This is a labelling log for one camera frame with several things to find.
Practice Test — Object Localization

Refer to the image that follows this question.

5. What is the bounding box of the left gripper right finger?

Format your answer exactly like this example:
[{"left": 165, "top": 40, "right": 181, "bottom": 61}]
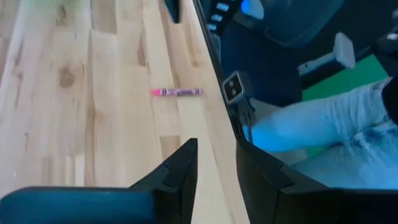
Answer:
[{"left": 235, "top": 139, "right": 398, "bottom": 224}]

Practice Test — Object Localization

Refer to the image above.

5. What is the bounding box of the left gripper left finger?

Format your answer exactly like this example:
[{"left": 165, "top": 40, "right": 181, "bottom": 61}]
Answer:
[{"left": 0, "top": 138, "right": 199, "bottom": 224}]

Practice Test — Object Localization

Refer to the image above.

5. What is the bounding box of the person's leg in jeans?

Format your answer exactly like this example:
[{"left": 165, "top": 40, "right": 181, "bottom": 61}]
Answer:
[{"left": 247, "top": 76, "right": 398, "bottom": 191}]

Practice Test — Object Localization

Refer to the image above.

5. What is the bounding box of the pink crayon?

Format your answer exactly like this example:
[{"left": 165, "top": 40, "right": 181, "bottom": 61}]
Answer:
[{"left": 150, "top": 87, "right": 204, "bottom": 98}]

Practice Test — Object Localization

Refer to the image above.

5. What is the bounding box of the silver table-level camera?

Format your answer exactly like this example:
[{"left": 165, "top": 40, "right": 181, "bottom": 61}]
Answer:
[{"left": 222, "top": 70, "right": 251, "bottom": 106}]

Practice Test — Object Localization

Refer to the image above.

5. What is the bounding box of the white metal bracket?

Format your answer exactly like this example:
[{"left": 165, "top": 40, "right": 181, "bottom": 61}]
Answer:
[{"left": 297, "top": 32, "right": 356, "bottom": 78}]

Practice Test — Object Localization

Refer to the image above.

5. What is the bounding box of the black metal table frame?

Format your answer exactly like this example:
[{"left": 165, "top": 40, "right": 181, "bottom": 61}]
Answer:
[{"left": 164, "top": 0, "right": 249, "bottom": 142}]

